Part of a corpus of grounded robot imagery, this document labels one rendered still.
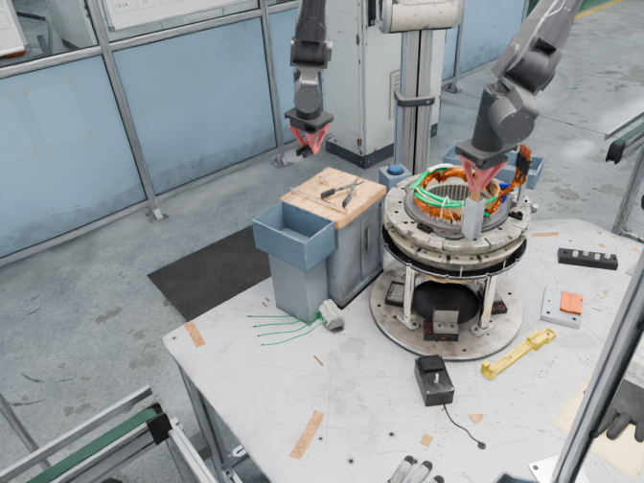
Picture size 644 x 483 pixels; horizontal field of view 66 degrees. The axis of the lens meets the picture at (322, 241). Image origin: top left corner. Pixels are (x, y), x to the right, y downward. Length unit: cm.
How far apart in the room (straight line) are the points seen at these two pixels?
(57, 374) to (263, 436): 159
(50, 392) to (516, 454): 194
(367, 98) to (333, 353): 238
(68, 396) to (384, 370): 159
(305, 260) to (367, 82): 234
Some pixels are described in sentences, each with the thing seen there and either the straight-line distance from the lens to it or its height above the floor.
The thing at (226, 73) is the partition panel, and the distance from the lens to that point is 334.
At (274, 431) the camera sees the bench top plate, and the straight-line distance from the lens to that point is 113.
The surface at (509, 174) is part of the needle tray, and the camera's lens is 141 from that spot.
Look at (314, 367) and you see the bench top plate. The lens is 122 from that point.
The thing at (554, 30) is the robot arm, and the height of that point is 150.
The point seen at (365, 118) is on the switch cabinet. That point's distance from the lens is 344.
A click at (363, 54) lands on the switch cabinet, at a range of 331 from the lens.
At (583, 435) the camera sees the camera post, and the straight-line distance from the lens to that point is 98.
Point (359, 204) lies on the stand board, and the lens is 122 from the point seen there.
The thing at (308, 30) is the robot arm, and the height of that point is 147.
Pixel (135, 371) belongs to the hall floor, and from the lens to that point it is 242.
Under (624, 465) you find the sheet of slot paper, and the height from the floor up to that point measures 78.
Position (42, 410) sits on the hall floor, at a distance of 247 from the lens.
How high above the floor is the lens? 172
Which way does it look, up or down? 36 degrees down
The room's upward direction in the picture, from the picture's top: 4 degrees counter-clockwise
